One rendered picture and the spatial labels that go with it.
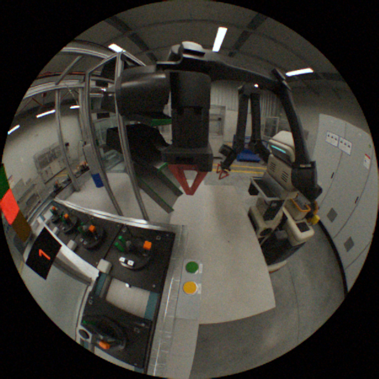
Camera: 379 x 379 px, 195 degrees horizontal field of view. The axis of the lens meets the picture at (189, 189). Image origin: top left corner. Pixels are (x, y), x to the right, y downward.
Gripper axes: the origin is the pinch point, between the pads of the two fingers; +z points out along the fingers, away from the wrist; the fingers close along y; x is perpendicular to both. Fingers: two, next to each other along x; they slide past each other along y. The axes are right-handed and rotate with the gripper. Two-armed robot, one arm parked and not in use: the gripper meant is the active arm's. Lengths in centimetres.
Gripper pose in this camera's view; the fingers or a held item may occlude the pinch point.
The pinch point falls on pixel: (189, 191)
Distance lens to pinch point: 21.9
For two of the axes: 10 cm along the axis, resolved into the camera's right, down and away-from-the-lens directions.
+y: -1.0, 5.6, -8.2
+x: 9.9, 0.6, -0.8
